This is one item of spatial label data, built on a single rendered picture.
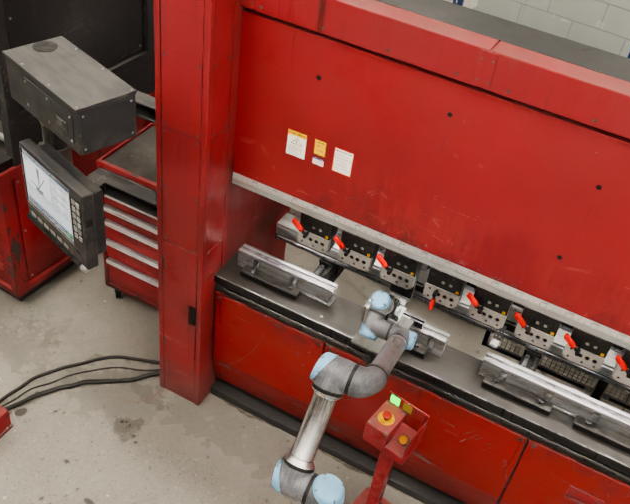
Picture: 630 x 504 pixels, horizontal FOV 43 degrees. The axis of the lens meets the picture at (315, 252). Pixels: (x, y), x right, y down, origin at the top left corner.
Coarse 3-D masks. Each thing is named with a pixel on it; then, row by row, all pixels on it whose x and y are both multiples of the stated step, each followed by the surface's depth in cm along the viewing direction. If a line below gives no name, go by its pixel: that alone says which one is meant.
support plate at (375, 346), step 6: (402, 318) 345; (396, 324) 342; (402, 324) 343; (408, 324) 343; (354, 336) 334; (360, 336) 334; (354, 342) 331; (360, 342) 332; (366, 342) 332; (372, 342) 332; (378, 342) 333; (384, 342) 333; (366, 348) 330; (372, 348) 330; (378, 348) 330
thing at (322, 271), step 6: (324, 264) 388; (330, 264) 385; (318, 270) 385; (324, 270) 388; (330, 270) 388; (336, 270) 396; (342, 270) 403; (324, 276) 382; (330, 276) 390; (336, 276) 398
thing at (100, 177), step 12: (96, 180) 360; (108, 180) 361; (120, 180) 362; (108, 192) 365; (120, 192) 366; (132, 192) 357; (144, 192) 358; (132, 204) 360; (144, 204) 361; (156, 204) 352; (156, 216) 356
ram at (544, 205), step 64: (256, 64) 308; (320, 64) 294; (384, 64) 281; (256, 128) 325; (320, 128) 310; (384, 128) 296; (448, 128) 283; (512, 128) 271; (576, 128) 261; (256, 192) 345; (320, 192) 328; (384, 192) 312; (448, 192) 298; (512, 192) 285; (576, 192) 273; (448, 256) 314; (512, 256) 300; (576, 256) 287
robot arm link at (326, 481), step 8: (312, 480) 279; (320, 480) 278; (328, 480) 279; (336, 480) 280; (312, 488) 277; (320, 488) 276; (328, 488) 277; (336, 488) 277; (344, 488) 279; (304, 496) 278; (312, 496) 277; (320, 496) 274; (328, 496) 274; (336, 496) 275; (344, 496) 280
